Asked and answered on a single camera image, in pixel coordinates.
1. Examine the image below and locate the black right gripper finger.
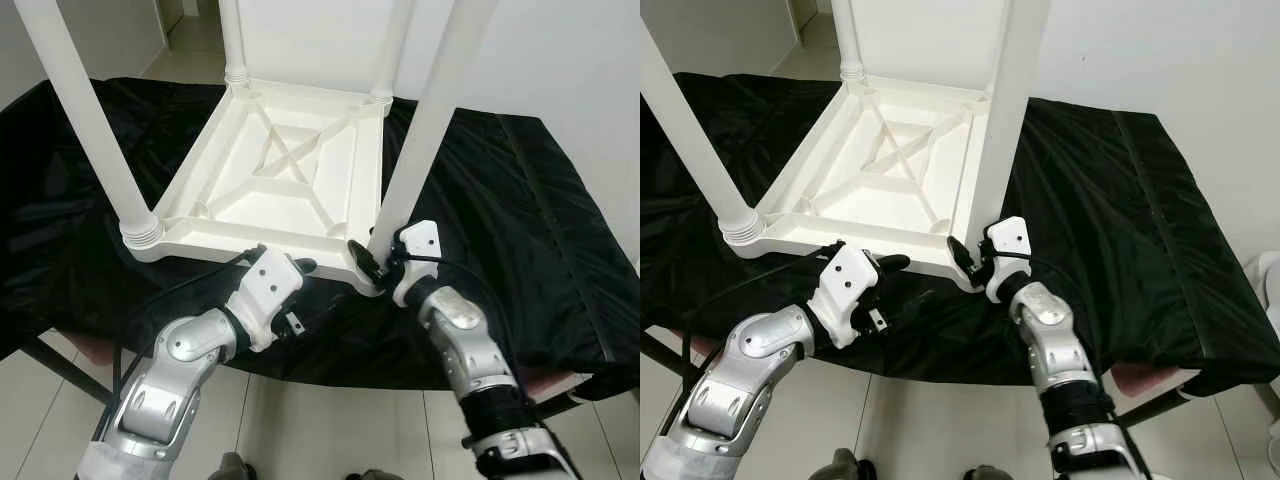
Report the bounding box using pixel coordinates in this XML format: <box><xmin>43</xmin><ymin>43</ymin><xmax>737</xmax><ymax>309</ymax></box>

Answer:
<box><xmin>945</xmin><ymin>235</ymin><xmax>977</xmax><ymax>283</ymax></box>
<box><xmin>347</xmin><ymin>240</ymin><xmax>387</xmax><ymax>288</ymax></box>

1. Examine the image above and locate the black cloth table cover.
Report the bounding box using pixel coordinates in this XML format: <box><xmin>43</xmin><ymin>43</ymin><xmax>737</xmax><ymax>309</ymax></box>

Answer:
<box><xmin>640</xmin><ymin>72</ymin><xmax>1280</xmax><ymax>391</ymax></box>
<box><xmin>0</xmin><ymin>78</ymin><xmax>641</xmax><ymax>401</ymax></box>

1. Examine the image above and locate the black metal table leg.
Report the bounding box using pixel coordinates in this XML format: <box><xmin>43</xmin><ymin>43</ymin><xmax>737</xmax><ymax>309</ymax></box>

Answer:
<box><xmin>515</xmin><ymin>380</ymin><xmax>591</xmax><ymax>421</ymax></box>
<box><xmin>640</xmin><ymin>330</ymin><xmax>706</xmax><ymax>381</ymax></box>
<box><xmin>20</xmin><ymin>335</ymin><xmax>116</xmax><ymax>406</ymax></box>
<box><xmin>1115</xmin><ymin>385</ymin><xmax>1196</xmax><ymax>429</ymax></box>

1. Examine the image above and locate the white rounded plastic object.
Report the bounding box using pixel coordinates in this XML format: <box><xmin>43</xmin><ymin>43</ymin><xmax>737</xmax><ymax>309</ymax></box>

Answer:
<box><xmin>1245</xmin><ymin>250</ymin><xmax>1280</xmax><ymax>471</ymax></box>

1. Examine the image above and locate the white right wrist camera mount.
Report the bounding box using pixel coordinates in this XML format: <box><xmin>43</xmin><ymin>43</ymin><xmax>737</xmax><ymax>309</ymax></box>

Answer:
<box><xmin>985</xmin><ymin>216</ymin><xmax>1033</xmax><ymax>303</ymax></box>
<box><xmin>392</xmin><ymin>220</ymin><xmax>442</xmax><ymax>306</ymax></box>

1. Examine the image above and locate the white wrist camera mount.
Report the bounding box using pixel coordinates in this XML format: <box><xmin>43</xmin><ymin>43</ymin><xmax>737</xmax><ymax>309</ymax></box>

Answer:
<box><xmin>392</xmin><ymin>220</ymin><xmax>442</xmax><ymax>306</ymax></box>
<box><xmin>985</xmin><ymin>216</ymin><xmax>1033</xmax><ymax>303</ymax></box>
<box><xmin>225</xmin><ymin>247</ymin><xmax>304</xmax><ymax>351</ymax></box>
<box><xmin>808</xmin><ymin>243</ymin><xmax>881</xmax><ymax>349</ymax></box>

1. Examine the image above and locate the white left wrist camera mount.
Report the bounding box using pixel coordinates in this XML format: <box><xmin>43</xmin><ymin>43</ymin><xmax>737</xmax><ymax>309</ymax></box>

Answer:
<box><xmin>225</xmin><ymin>247</ymin><xmax>304</xmax><ymax>351</ymax></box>
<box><xmin>808</xmin><ymin>243</ymin><xmax>881</xmax><ymax>349</ymax></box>

